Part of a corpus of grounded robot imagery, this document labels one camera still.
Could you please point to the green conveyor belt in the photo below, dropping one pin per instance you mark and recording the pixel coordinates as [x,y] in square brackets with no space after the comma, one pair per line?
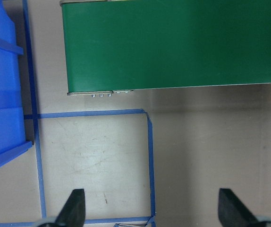
[122,45]

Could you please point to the left blue plastic bin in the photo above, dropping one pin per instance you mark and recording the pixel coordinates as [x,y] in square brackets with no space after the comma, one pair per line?
[12,130]

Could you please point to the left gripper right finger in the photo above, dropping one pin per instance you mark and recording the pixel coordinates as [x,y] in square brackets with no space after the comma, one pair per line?
[232,212]

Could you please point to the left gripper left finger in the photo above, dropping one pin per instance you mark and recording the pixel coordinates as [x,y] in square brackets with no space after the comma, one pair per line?
[72,214]

